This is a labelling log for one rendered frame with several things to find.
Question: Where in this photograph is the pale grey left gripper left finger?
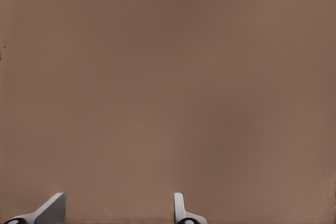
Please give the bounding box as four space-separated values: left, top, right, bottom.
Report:
1 192 67 224

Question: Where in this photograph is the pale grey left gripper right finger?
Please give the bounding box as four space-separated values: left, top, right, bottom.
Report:
173 192 208 224

